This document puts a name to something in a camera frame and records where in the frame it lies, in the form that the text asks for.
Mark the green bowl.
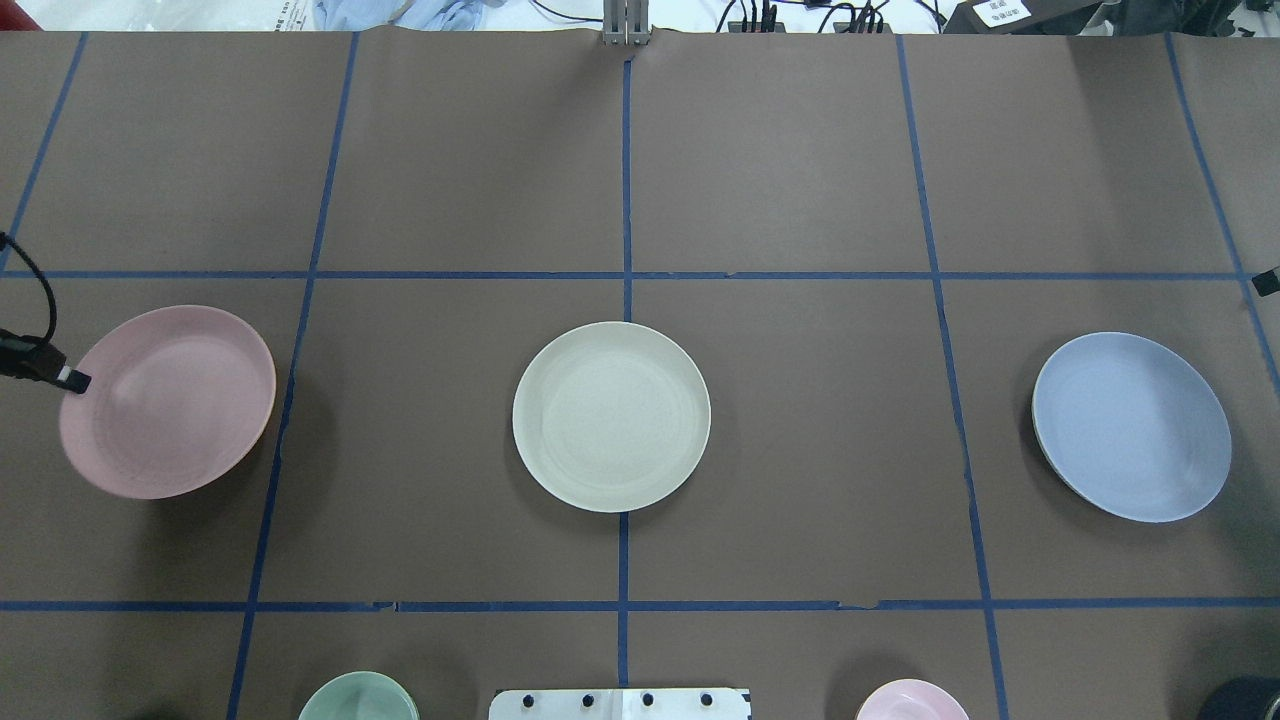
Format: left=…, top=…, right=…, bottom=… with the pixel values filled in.
left=297, top=671, right=421, bottom=719

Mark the beige plate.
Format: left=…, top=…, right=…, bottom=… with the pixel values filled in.
left=511, top=322, right=712, bottom=512

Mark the blue plate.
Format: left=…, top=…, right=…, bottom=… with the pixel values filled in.
left=1030, top=332, right=1233, bottom=524

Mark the pink plate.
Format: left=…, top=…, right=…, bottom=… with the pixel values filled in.
left=59, top=305, right=276, bottom=500

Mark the dark blue pot with lid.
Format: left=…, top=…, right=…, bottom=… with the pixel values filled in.
left=1196, top=676, right=1279, bottom=719

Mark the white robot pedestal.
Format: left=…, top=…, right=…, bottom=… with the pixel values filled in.
left=488, top=687, right=753, bottom=719

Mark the blue cloth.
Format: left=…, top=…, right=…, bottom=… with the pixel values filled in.
left=311, top=1, right=506, bottom=32

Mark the pink bowl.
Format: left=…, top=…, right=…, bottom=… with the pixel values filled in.
left=854, top=678, right=969, bottom=720

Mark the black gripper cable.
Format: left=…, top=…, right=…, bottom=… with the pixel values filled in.
left=0, top=232, right=58, bottom=346

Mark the aluminium frame post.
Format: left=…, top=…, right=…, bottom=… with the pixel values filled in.
left=602, top=0, right=652, bottom=46

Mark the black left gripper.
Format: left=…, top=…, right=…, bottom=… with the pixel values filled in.
left=1, top=329, right=92, bottom=395

